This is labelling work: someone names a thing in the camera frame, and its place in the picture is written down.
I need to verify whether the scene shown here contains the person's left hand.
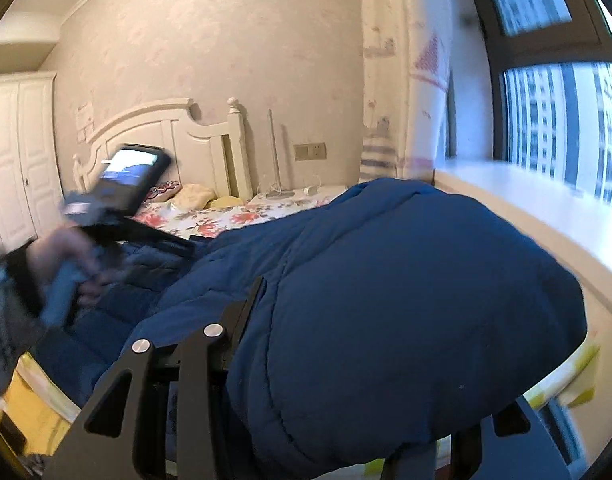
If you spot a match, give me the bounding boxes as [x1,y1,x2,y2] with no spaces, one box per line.
[27,231,119,313]

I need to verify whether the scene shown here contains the white windowsill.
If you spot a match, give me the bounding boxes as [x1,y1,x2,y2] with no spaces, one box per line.
[433,159,612,321]

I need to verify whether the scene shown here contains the yellow pillow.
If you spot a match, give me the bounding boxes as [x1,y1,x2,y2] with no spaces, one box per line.
[207,195,247,210]

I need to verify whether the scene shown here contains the cream pillow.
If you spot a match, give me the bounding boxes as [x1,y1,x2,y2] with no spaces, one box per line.
[172,183,217,210]

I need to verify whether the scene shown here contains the white bed headboard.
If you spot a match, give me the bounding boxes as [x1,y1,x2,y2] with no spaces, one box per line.
[72,96,255,202]

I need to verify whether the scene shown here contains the navy blue down jacket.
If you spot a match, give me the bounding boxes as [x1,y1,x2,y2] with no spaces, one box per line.
[35,177,589,472]

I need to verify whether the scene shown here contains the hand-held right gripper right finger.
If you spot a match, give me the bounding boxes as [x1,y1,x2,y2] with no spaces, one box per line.
[381,395,572,480]

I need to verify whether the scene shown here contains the striped patterned curtain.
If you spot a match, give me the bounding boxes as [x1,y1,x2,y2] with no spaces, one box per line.
[357,0,454,184]

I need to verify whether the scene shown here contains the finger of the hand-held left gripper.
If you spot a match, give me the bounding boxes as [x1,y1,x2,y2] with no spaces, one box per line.
[86,221,197,262]

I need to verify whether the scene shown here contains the wall socket plate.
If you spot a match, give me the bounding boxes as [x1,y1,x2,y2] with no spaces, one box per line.
[293,142,328,161]

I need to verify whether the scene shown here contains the pink floral pillow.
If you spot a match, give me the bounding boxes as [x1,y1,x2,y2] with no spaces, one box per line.
[143,179,183,205]

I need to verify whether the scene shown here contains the white wardrobe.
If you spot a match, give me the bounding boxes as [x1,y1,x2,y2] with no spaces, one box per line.
[0,71,63,256]

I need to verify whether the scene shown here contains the white nightstand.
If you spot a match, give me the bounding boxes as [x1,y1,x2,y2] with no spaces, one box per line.
[245,184,351,209]

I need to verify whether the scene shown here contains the white pole lamp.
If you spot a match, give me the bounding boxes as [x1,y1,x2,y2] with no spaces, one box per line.
[257,108,295,200]

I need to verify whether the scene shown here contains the dark framed window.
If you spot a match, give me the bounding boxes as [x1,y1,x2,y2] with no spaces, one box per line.
[458,0,612,208]

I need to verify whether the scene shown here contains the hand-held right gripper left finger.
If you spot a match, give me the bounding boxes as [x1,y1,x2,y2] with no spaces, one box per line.
[85,275,267,480]

